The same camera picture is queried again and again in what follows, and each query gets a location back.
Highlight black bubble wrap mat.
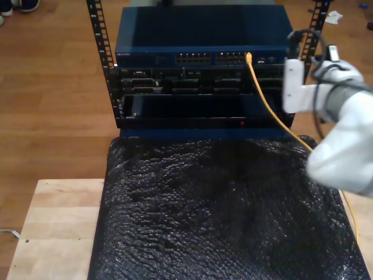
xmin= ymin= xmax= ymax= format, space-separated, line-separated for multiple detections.
xmin=86 ymin=134 xmax=370 ymax=280

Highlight black rack server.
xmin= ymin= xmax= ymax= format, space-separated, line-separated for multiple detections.
xmin=106 ymin=66 xmax=292 ymax=96

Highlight crumpled white paper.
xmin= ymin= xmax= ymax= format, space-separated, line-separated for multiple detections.
xmin=325 ymin=10 xmax=344 ymax=26

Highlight black rack shelf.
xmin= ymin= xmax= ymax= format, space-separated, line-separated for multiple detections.
xmin=116 ymin=93 xmax=295 ymax=129

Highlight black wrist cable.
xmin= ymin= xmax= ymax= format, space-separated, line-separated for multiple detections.
xmin=310 ymin=57 xmax=350 ymax=140

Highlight black perforated rack post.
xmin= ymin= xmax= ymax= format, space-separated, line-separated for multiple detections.
xmin=300 ymin=0 xmax=332 ymax=85
xmin=86 ymin=0 xmax=123 ymax=129

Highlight yellow network cable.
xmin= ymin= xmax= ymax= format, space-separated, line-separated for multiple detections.
xmin=244 ymin=52 xmax=360 ymax=244

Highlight blue base board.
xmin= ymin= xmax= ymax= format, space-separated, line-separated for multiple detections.
xmin=119 ymin=127 xmax=295 ymax=141

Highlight blue network switch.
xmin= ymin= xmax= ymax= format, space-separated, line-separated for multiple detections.
xmin=114 ymin=4 xmax=301 ymax=68

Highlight grey flat ribbon cable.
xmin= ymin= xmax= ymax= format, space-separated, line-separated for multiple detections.
xmin=0 ymin=229 xmax=22 ymax=239

